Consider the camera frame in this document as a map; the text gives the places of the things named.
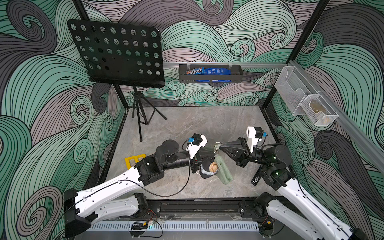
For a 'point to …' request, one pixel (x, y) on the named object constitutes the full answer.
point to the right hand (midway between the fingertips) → (220, 145)
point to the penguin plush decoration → (208, 169)
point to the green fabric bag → (223, 171)
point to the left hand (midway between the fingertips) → (213, 152)
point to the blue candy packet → (209, 71)
